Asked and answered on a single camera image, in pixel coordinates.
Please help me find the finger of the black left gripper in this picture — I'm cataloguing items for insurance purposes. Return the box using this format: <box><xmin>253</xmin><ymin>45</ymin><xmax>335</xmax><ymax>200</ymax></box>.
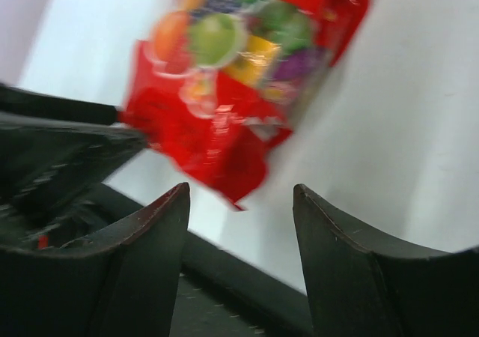
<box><xmin>1</xmin><ymin>83</ymin><xmax>119</xmax><ymax>126</ymax></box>
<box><xmin>1</xmin><ymin>113</ymin><xmax>146</xmax><ymax>246</ymax></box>

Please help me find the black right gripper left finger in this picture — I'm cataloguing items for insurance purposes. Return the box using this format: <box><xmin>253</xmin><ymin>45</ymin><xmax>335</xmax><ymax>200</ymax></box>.
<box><xmin>1</xmin><ymin>183</ymin><xmax>190</xmax><ymax>336</ymax></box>

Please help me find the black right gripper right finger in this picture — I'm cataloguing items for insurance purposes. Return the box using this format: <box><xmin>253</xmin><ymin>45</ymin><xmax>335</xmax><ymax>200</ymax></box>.
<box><xmin>293</xmin><ymin>184</ymin><xmax>478</xmax><ymax>336</ymax></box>

